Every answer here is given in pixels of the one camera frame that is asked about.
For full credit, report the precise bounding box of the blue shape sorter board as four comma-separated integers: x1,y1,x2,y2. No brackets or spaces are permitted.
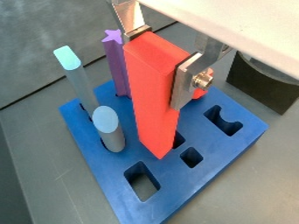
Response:
60,81,267,224

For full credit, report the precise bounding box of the black curved fixture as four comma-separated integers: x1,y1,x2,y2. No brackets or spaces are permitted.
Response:
227,52,299,115

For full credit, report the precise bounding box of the red pentagon block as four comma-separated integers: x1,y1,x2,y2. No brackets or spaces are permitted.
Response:
193,68,214,100

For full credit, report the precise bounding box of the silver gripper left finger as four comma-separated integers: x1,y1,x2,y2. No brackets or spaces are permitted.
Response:
107,0,153,43

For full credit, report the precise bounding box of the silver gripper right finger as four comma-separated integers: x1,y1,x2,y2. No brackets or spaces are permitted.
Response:
171,34,231,110

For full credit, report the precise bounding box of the light blue cylinder block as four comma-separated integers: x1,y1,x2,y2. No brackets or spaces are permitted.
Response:
93,106,126,152

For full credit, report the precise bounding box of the purple star block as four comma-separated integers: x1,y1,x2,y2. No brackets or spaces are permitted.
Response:
102,29,131,97

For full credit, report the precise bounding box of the red rectangular block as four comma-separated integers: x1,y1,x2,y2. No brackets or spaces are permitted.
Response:
125,31,190,159

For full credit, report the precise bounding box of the light blue arch block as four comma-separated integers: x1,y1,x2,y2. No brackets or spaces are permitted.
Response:
54,45,99,116

